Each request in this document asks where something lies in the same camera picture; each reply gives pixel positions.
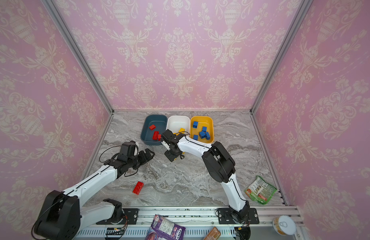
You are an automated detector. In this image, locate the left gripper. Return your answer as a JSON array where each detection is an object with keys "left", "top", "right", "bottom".
[{"left": 127, "top": 148, "right": 156, "bottom": 170}]

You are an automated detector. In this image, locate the white container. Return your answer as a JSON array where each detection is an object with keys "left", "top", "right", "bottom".
[{"left": 164, "top": 115, "right": 190, "bottom": 135}]

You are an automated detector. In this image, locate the dark teal container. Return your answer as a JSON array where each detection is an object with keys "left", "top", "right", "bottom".
[{"left": 141, "top": 115, "right": 168, "bottom": 146}]

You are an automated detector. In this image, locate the long red lego brick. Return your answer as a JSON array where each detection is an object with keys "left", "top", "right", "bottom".
[{"left": 133, "top": 182, "right": 144, "bottom": 195}]

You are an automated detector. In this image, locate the yellow container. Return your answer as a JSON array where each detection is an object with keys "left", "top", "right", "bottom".
[{"left": 190, "top": 116, "right": 214, "bottom": 144}]

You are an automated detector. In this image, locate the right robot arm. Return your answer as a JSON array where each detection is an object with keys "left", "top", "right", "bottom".
[{"left": 161, "top": 130, "right": 250, "bottom": 224}]

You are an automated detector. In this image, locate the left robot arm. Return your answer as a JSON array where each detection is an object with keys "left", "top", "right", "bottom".
[{"left": 31, "top": 141, "right": 155, "bottom": 240}]

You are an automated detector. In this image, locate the purple snack bag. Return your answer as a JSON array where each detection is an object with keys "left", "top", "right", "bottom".
[{"left": 145, "top": 215, "right": 186, "bottom": 240}]

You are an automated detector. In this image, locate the brown snack packet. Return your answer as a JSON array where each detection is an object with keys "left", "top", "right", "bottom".
[{"left": 203, "top": 227, "right": 221, "bottom": 240}]

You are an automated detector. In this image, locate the green snack bag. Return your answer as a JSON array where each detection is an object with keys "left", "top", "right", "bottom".
[{"left": 244, "top": 176, "right": 277, "bottom": 205}]

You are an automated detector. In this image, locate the white round can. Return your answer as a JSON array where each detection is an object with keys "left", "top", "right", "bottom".
[{"left": 272, "top": 215, "right": 296, "bottom": 236}]

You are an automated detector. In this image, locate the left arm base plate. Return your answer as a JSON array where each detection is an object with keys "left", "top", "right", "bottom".
[{"left": 96, "top": 208, "right": 139, "bottom": 225}]

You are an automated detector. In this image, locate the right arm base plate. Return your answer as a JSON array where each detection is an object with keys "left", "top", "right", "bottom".
[{"left": 215, "top": 208, "right": 260, "bottom": 225}]

